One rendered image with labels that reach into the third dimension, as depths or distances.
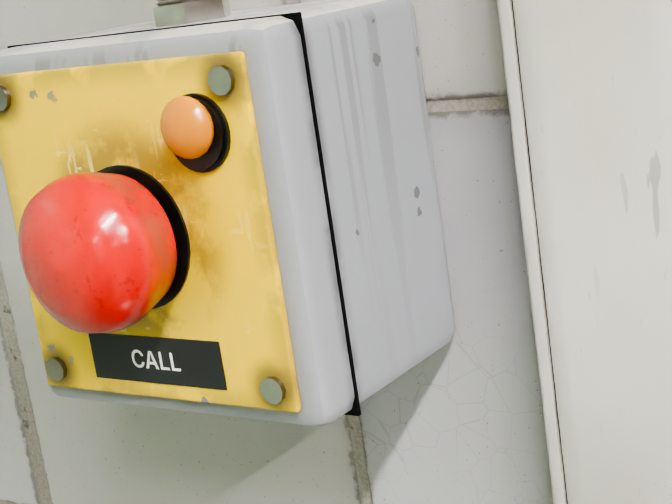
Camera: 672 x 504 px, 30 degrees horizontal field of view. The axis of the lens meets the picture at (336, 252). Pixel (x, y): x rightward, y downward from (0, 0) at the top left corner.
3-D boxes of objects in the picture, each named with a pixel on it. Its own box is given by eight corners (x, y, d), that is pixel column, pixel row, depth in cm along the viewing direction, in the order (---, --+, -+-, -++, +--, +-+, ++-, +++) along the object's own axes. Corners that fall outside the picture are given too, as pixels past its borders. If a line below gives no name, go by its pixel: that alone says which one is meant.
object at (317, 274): (198, 324, 42) (144, 20, 39) (465, 341, 36) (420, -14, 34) (33, 407, 36) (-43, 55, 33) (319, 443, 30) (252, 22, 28)
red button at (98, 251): (114, 299, 34) (86, 155, 33) (227, 305, 32) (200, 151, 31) (14, 343, 31) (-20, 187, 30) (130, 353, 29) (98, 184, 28)
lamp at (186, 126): (179, 156, 30) (168, 94, 30) (227, 154, 29) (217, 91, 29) (157, 163, 30) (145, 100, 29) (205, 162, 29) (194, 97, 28)
